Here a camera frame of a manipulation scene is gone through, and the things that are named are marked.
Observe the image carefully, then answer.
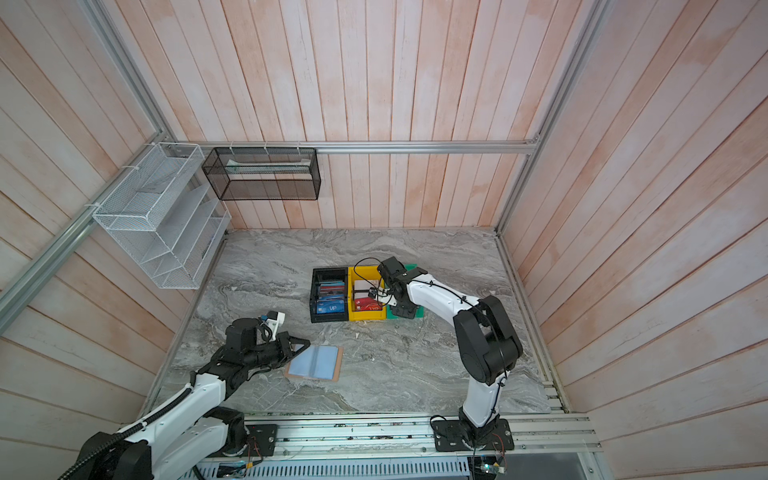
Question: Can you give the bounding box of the black mesh wall basket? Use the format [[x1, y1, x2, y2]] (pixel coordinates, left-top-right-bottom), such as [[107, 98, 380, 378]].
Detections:
[[202, 146, 322, 201]]

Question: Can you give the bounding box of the green plastic bin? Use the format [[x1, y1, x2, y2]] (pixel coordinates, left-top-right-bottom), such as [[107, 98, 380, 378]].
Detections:
[[383, 264, 426, 320]]

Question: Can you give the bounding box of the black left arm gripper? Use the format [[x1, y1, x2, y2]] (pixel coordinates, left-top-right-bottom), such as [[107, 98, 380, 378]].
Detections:
[[244, 332, 311, 370]]

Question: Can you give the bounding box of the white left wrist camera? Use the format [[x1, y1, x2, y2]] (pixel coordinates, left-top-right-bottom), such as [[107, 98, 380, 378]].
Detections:
[[259, 311, 285, 342]]

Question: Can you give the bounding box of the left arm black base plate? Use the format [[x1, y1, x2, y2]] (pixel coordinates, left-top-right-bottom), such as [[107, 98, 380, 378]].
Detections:
[[212, 423, 278, 460]]

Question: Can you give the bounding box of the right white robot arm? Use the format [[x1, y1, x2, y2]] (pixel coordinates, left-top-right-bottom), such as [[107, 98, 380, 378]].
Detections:
[[377, 257, 523, 429]]

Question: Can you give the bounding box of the red credit card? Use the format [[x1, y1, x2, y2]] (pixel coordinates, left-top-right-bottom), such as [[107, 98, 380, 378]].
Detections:
[[354, 297, 383, 312]]

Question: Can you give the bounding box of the blue VIP card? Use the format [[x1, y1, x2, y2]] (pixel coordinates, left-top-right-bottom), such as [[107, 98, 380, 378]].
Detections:
[[315, 297, 346, 315]]

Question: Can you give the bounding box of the yellow plastic bin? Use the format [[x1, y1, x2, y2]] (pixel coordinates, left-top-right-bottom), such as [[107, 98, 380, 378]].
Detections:
[[347, 266, 387, 321]]

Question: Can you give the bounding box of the white wire mesh shelf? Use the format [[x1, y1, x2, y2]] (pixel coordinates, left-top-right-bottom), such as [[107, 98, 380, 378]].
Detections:
[[94, 142, 231, 290]]

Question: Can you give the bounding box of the tan leather card holder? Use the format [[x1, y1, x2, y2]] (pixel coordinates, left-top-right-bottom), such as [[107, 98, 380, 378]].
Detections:
[[286, 345, 343, 382]]

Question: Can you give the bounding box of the black corrugated cable conduit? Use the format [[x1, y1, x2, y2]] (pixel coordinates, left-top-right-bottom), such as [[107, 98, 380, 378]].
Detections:
[[56, 386, 193, 480]]

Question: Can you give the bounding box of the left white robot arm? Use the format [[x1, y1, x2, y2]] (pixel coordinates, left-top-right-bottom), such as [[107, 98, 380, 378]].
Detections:
[[61, 311, 311, 479]]

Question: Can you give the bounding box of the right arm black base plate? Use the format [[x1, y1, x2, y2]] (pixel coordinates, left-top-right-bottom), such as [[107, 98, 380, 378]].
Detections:
[[429, 415, 515, 453]]

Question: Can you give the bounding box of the black plastic bin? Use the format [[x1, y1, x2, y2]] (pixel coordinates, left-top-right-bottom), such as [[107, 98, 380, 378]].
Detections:
[[309, 267, 349, 323]]

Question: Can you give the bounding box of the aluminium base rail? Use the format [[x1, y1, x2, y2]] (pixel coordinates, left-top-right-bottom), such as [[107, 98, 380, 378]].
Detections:
[[101, 410, 604, 480]]

